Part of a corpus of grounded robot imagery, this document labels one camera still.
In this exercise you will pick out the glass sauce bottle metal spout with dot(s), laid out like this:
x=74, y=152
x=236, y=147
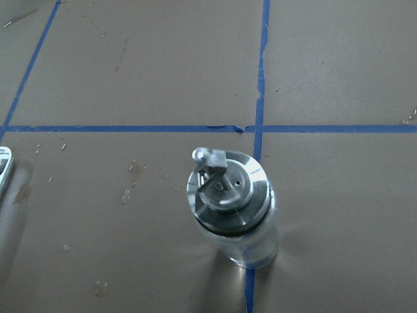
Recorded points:
x=234, y=205

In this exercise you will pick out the silver digital kitchen scale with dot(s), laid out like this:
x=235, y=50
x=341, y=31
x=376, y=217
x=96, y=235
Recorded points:
x=7, y=163

